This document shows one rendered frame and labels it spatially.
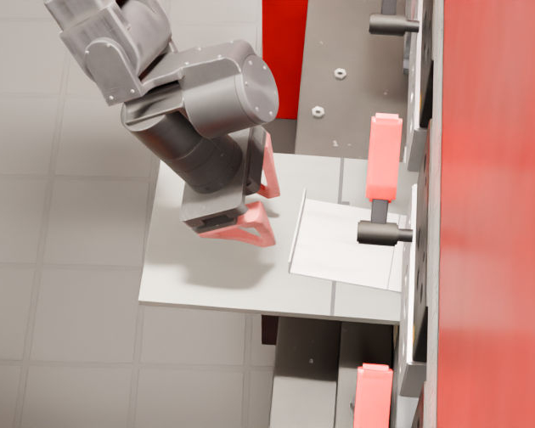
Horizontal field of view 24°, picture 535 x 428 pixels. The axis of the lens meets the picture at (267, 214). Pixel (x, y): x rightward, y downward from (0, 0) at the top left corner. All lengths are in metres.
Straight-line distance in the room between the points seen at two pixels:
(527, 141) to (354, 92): 1.02
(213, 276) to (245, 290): 0.03
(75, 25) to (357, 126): 0.51
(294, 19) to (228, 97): 1.28
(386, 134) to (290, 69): 1.49
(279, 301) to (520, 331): 0.75
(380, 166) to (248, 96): 0.14
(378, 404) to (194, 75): 0.34
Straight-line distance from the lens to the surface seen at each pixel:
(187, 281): 1.19
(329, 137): 1.43
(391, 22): 1.03
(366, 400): 0.80
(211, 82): 1.00
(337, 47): 1.51
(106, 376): 2.25
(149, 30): 1.02
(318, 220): 1.22
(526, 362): 0.42
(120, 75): 1.01
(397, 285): 1.19
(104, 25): 1.00
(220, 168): 1.08
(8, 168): 2.50
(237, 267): 1.19
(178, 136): 1.04
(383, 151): 0.90
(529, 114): 0.45
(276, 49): 2.34
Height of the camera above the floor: 2.04
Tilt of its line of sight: 59 degrees down
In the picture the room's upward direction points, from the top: straight up
